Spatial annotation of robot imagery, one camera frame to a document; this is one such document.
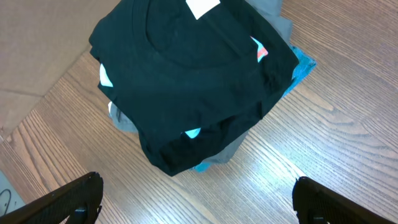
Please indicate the folded grey shirt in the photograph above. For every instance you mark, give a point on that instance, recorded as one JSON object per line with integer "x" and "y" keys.
{"x": 270, "y": 10}

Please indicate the folded black printed t-shirt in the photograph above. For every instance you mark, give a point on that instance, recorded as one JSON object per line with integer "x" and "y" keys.
{"x": 194, "y": 146}

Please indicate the folded blue shirt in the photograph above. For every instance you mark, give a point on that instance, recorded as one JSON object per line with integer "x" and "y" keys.
{"x": 305, "y": 66}

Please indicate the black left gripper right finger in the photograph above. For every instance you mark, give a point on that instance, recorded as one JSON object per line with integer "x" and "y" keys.
{"x": 316, "y": 204}

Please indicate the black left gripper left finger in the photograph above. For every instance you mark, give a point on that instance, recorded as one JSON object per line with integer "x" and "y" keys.
{"x": 78, "y": 202}

